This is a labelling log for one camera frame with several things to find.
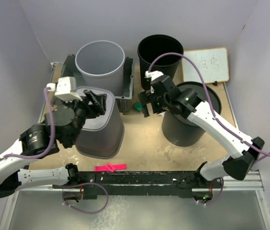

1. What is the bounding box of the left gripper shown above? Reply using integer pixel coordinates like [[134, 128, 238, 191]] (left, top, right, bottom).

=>
[[64, 90, 108, 146]]

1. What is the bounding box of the grey ribbed square bin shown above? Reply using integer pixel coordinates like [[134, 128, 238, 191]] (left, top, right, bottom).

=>
[[51, 86, 125, 160]]

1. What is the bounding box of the dark blue round bin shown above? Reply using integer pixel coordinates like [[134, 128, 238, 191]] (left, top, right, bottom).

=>
[[162, 81, 222, 147]]

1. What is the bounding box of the black round bin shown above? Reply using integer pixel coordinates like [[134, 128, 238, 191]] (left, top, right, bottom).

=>
[[137, 34, 184, 91]]

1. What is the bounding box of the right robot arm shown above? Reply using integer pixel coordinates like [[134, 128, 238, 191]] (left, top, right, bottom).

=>
[[139, 71, 265, 187]]

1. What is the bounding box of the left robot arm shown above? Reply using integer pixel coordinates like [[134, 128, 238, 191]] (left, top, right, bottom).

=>
[[0, 90, 107, 198]]

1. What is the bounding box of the green small block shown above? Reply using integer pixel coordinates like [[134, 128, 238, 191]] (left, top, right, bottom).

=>
[[134, 103, 143, 112]]

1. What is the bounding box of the light grey round bin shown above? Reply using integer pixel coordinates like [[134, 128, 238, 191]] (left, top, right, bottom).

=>
[[75, 40, 125, 96]]

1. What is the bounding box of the grey plastic crate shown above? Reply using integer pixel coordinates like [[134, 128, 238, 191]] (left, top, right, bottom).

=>
[[60, 54, 134, 115]]

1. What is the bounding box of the pink plastic clip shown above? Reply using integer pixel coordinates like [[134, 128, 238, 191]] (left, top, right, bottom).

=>
[[94, 163, 127, 172]]

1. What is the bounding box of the small whiteboard on stand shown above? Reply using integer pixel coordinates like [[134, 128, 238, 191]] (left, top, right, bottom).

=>
[[184, 47, 229, 84]]

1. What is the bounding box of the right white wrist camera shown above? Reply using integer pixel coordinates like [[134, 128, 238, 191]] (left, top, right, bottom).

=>
[[145, 71, 163, 82]]

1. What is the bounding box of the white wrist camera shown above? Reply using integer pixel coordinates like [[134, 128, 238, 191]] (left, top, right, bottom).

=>
[[145, 71, 163, 82], [46, 77, 82, 102]]

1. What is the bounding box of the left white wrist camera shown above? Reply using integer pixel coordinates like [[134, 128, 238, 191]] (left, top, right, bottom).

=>
[[46, 77, 82, 102]]

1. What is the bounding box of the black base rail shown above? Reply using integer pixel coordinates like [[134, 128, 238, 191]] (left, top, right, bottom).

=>
[[66, 171, 222, 199]]

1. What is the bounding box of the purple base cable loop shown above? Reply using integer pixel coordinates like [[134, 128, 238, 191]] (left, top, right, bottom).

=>
[[62, 179, 111, 214]]

